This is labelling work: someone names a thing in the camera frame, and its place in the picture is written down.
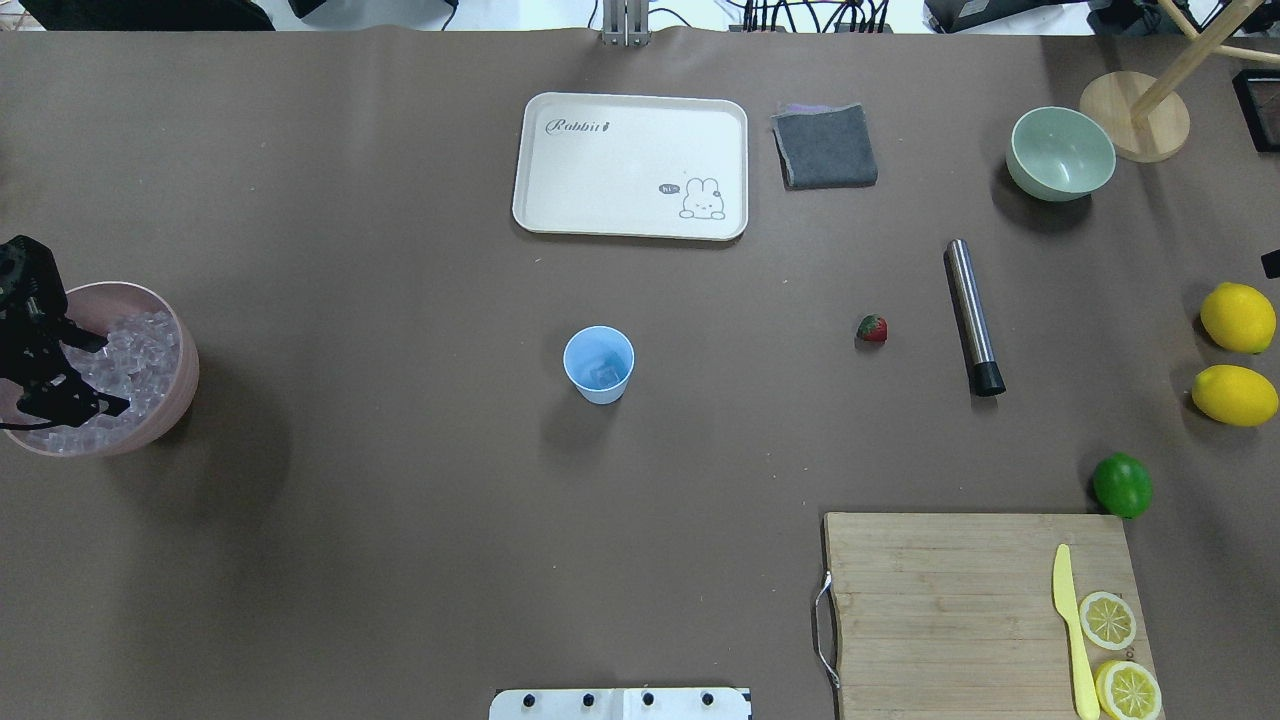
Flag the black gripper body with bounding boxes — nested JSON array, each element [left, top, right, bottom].
[[1, 236, 70, 401]]

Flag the pile of ice cubes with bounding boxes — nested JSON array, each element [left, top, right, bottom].
[[17, 311, 180, 455]]

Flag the ice cubes in cup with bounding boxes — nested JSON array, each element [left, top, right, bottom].
[[580, 361, 626, 391]]

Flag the light blue cup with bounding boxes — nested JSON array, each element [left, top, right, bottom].
[[562, 325, 636, 405]]

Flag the wooden cup rack stand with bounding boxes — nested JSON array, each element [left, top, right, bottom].
[[1079, 1, 1279, 163]]

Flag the pink bowl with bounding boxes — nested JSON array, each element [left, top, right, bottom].
[[3, 282, 198, 457]]

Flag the cream rabbit tray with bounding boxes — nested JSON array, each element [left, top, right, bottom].
[[512, 92, 749, 242]]

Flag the grey folded cloth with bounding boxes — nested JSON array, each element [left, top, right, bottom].
[[771, 102, 879, 190]]

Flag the red strawberry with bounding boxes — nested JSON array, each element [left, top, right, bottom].
[[855, 314, 890, 345]]

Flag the bamboo cutting board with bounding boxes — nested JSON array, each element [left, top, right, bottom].
[[820, 512, 1155, 719]]

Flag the steel muddler black tip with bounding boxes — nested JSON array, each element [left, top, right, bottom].
[[943, 238, 1006, 398]]

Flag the mint green bowl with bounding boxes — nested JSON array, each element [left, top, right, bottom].
[[1005, 106, 1117, 202]]

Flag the yellow plastic knife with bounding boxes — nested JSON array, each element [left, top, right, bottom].
[[1051, 544, 1101, 719]]

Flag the green lime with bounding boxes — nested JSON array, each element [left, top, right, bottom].
[[1091, 452, 1153, 519]]

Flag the upper lemon slice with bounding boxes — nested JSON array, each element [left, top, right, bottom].
[[1079, 591, 1138, 651]]

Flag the lemon slice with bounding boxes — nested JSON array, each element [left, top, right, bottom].
[[1079, 591, 1138, 651], [1094, 660, 1164, 719]]

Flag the lower lemon slice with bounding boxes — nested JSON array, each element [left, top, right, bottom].
[[1094, 660, 1164, 719]]

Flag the lower yellow lemon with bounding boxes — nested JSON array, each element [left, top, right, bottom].
[[1190, 364, 1279, 427]]

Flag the yellow lemon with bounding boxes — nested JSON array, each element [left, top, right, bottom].
[[1190, 364, 1279, 427], [1199, 282, 1277, 354]]

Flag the upper yellow lemon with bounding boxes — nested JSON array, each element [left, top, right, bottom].
[[1199, 282, 1277, 354]]

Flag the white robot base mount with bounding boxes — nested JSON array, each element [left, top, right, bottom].
[[488, 685, 753, 719]]

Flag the aluminium frame post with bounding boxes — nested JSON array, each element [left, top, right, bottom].
[[599, 0, 652, 47]]

